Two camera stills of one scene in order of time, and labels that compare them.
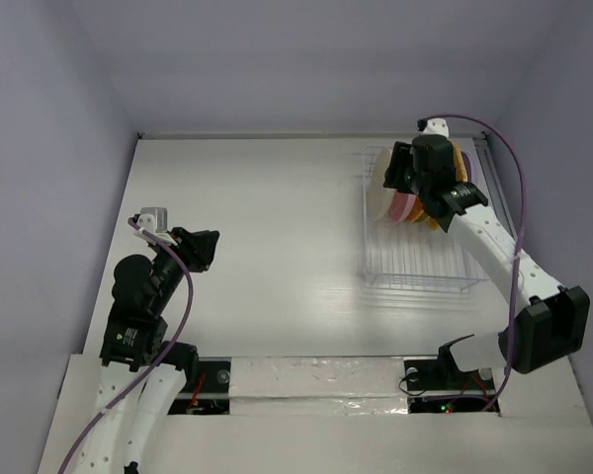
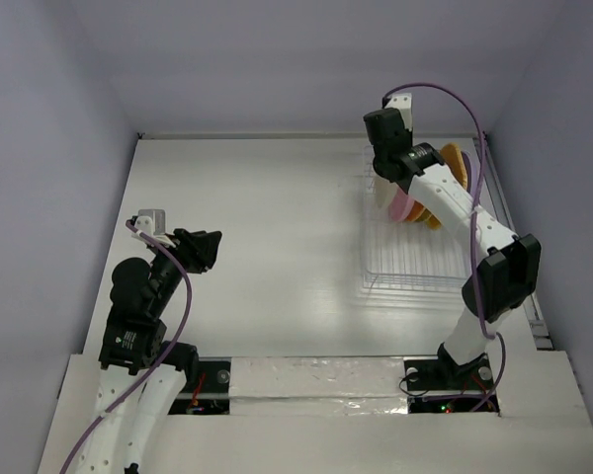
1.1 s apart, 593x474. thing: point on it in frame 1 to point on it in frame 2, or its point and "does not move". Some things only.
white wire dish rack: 411,257 does not move
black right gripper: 397,166 to 383,168
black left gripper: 203,242 does not move
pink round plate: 400,205 does not move
